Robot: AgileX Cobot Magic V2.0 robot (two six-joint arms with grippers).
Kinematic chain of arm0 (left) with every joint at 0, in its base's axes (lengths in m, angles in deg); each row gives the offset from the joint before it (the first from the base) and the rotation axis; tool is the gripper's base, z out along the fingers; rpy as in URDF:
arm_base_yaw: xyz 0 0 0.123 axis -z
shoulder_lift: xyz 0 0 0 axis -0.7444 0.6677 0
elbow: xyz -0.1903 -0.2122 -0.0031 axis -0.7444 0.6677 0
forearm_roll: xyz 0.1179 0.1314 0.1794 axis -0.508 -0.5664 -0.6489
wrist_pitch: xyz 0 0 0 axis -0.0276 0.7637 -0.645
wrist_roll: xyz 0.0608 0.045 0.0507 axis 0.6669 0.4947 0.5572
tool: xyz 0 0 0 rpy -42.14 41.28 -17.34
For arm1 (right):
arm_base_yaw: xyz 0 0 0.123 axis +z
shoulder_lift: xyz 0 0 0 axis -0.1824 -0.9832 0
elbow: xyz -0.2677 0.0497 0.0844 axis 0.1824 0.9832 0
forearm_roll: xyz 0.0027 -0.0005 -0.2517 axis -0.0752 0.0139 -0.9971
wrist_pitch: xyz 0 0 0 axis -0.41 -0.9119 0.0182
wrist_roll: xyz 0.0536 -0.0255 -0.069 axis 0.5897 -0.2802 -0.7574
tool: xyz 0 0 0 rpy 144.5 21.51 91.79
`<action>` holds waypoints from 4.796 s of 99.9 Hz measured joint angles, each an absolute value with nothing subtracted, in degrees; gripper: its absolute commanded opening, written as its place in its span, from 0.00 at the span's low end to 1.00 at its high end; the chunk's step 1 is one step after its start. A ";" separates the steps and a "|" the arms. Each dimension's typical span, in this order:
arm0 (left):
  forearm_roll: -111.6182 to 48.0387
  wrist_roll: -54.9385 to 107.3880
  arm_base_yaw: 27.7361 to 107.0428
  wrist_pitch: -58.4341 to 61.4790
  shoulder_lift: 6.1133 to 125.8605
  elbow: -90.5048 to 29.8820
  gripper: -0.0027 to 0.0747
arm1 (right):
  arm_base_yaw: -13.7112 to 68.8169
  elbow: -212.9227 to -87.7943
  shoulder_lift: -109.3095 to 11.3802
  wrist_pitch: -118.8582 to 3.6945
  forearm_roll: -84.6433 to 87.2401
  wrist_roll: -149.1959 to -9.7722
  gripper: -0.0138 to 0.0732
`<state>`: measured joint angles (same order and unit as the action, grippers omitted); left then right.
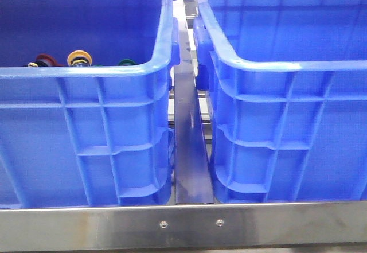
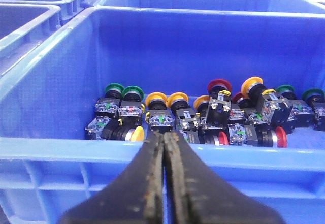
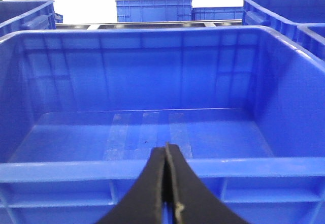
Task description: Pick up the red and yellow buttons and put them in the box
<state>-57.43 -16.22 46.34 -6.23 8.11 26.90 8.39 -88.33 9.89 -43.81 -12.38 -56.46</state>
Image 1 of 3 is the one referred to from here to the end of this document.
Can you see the yellow mushroom push button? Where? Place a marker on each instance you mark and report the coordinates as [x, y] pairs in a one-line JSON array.
[[79, 58]]

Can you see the red mushroom push button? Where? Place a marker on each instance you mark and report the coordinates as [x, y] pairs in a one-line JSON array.
[[44, 60]]

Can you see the green push button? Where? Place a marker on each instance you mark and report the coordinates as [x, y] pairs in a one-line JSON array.
[[126, 62]]

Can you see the left blue plastic bin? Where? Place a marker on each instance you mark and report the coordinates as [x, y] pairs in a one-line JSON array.
[[93, 136]]

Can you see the blue plastic bin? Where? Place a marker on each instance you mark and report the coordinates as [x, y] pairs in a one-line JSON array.
[[93, 136], [287, 98]]

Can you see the right blue plastic bin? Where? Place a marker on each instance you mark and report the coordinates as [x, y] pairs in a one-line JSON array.
[[287, 98]]

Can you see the steel centre divider rail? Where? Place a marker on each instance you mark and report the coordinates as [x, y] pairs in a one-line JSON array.
[[193, 184]]

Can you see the steel front rack rail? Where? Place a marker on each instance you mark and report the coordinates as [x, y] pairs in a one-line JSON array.
[[212, 226]]

